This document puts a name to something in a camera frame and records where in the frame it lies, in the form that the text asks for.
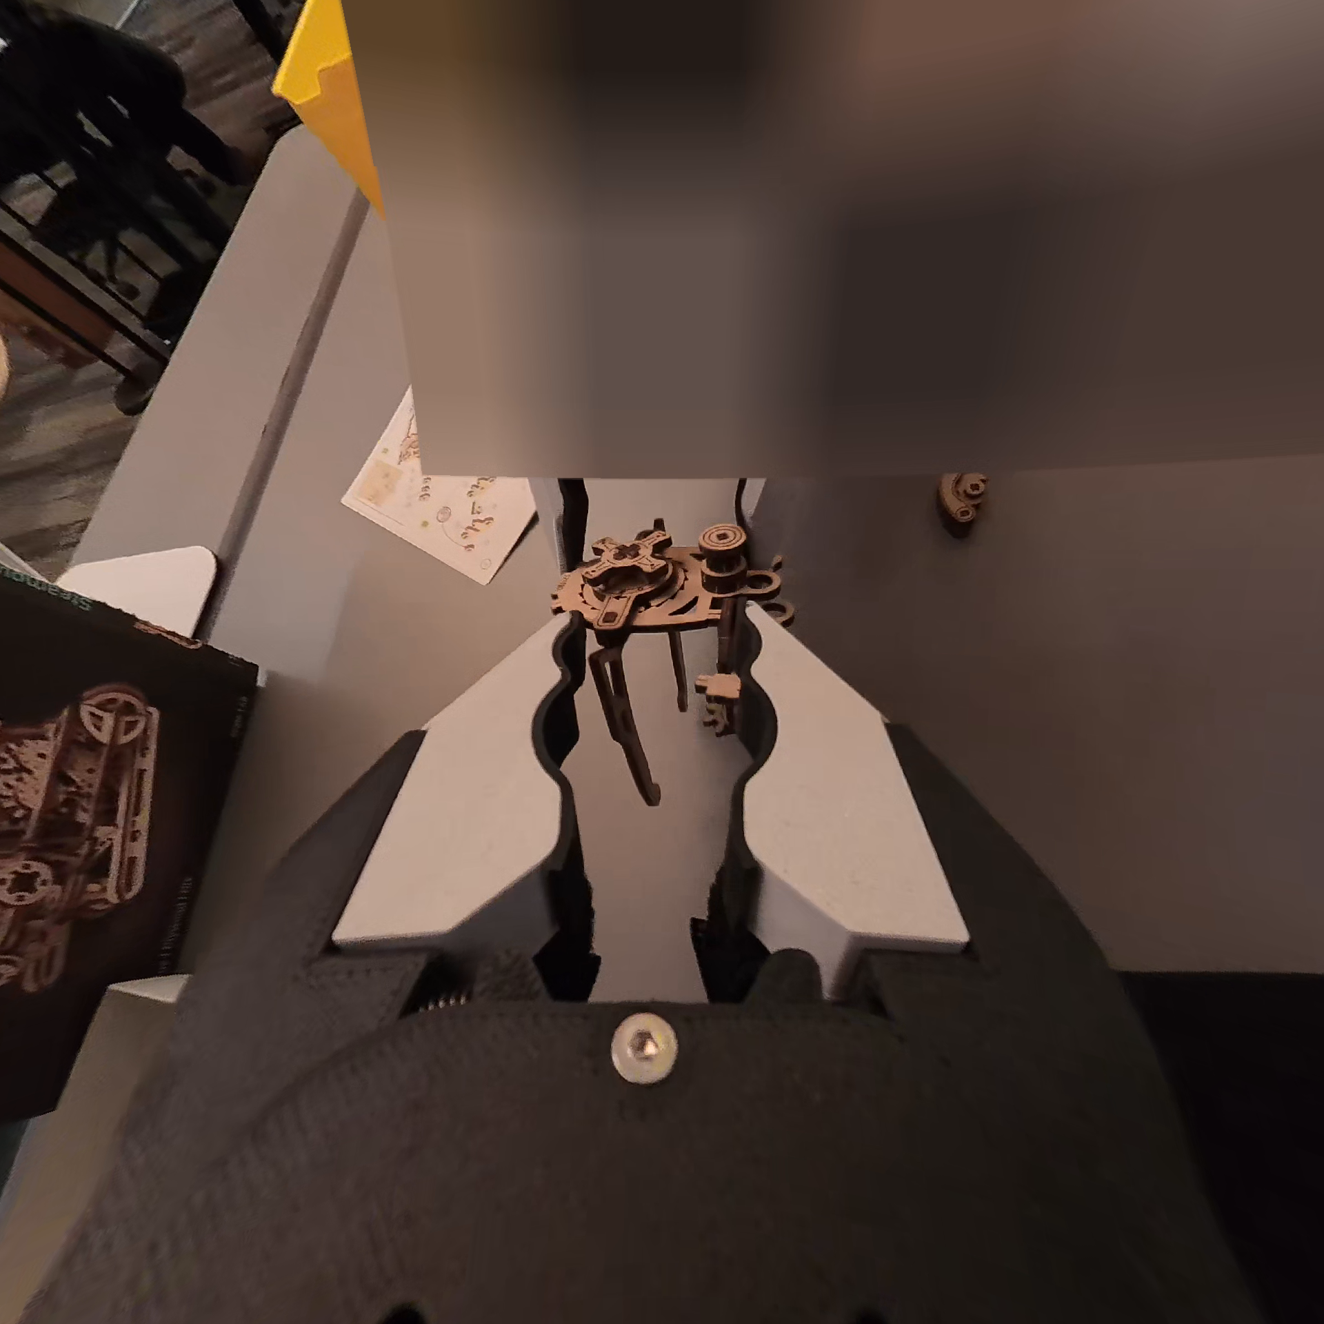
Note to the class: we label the curved wooden part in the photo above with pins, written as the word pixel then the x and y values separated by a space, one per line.
pixel 962 506

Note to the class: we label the printed instruction sheet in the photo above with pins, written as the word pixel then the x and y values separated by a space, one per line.
pixel 465 526

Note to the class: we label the white rounded base plate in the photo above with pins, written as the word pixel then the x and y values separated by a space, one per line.
pixel 145 589

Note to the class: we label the black model kit box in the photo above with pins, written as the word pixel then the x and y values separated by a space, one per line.
pixel 82 662

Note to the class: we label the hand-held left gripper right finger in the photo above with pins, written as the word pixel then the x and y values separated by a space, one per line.
pixel 848 827

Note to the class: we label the yellow plastic bin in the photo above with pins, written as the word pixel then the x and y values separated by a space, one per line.
pixel 331 93

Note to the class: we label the black office chair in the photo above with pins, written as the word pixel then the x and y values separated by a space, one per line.
pixel 102 93

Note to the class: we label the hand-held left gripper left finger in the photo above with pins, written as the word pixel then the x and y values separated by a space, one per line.
pixel 465 827

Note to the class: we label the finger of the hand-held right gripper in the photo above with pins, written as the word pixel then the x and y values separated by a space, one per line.
pixel 755 537
pixel 549 537

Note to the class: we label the wooden gear model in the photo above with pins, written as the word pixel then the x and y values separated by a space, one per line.
pixel 631 589

